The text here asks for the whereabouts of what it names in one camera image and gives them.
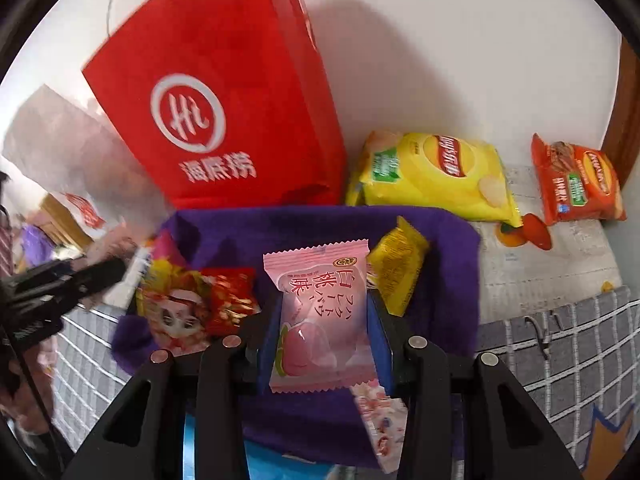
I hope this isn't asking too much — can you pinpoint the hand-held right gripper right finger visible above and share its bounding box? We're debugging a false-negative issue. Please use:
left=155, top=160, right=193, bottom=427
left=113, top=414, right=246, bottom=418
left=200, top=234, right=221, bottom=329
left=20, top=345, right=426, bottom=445
left=367, top=292, right=583, bottom=480

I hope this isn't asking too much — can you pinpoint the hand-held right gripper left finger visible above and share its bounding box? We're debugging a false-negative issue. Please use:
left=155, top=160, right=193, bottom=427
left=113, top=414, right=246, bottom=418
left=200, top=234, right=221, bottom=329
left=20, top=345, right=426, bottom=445
left=60, top=295, right=283, bottom=480

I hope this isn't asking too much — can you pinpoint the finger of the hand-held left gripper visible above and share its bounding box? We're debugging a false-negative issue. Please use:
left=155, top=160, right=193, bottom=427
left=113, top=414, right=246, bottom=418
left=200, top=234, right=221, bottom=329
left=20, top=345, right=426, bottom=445
left=60, top=256, right=129, bottom=312

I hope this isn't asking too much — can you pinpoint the red snack packet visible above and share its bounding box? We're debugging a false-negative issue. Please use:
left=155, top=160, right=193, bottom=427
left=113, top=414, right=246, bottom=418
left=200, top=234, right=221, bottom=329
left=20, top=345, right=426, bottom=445
left=200, top=267, right=261, bottom=336

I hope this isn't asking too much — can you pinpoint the pale pink peach snack packet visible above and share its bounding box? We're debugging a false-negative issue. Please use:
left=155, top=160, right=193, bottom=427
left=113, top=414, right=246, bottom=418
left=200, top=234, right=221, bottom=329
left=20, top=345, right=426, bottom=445
left=262, top=239, right=378, bottom=395

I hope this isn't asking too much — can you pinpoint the purple felt tray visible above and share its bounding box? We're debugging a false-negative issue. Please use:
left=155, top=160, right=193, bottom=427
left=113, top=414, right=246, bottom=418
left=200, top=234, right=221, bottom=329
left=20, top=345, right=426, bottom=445
left=111, top=205, right=483, bottom=468

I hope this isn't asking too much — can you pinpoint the blue cardboard box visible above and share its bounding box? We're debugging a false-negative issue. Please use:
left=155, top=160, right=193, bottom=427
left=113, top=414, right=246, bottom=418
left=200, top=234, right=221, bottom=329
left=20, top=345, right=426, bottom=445
left=182, top=410, right=351, bottom=480

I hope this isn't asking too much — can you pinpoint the person's left hand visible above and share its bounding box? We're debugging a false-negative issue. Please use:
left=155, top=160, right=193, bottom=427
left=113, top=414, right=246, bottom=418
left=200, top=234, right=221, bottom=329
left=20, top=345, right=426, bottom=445
left=0, top=342, right=57, bottom=436

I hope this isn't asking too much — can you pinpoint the pink floral snack packet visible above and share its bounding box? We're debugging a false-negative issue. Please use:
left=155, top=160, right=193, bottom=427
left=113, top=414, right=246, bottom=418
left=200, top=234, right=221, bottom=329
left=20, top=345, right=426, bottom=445
left=352, top=382, right=408, bottom=476

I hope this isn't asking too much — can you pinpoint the yellow and pink snack packet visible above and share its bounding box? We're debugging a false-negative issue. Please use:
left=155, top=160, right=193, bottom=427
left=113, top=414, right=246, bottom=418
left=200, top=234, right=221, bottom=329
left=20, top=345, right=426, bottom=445
left=135, top=232, right=213, bottom=353

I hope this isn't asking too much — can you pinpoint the yellow triangular snack packet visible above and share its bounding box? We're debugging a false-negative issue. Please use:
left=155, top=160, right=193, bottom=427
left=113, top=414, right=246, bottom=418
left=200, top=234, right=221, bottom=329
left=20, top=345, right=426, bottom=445
left=366, top=216, right=431, bottom=317

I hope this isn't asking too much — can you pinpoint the white plastic bag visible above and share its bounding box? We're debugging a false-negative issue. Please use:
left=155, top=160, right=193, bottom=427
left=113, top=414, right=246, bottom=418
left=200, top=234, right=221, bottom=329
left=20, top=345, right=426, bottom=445
left=0, top=84, right=171, bottom=251

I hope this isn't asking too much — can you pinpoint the metal clip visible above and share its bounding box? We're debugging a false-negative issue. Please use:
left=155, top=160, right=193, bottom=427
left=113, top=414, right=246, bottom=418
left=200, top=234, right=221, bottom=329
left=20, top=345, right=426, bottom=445
left=524, top=310, right=557, bottom=361

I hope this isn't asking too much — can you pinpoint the yellow chips bag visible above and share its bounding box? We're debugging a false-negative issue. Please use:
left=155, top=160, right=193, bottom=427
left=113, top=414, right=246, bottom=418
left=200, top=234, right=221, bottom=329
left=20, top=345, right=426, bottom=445
left=346, top=130, right=523, bottom=228

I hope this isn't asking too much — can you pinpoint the printed paper mat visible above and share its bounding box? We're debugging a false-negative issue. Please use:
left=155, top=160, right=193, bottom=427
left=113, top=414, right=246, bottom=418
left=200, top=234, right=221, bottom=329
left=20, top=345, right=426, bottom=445
left=475, top=162, right=628, bottom=326

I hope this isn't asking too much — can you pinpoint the grey checked tablecloth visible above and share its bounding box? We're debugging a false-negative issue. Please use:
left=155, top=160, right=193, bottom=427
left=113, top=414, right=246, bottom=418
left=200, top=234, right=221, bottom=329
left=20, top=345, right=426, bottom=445
left=50, top=285, right=640, bottom=476

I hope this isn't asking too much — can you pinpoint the orange chips bag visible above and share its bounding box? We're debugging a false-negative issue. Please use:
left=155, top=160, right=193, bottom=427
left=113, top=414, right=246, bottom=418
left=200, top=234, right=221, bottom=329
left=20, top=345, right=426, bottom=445
left=530, top=133, right=627, bottom=226

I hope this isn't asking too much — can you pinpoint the red paper bag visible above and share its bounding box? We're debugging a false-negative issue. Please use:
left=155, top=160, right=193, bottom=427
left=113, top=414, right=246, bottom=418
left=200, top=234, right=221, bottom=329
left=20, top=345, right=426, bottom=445
left=81, top=0, right=348, bottom=211

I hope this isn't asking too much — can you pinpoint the brown wooden frame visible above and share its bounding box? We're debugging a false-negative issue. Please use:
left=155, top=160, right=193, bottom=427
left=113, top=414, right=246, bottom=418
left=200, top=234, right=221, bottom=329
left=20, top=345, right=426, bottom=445
left=600, top=35, right=640, bottom=171

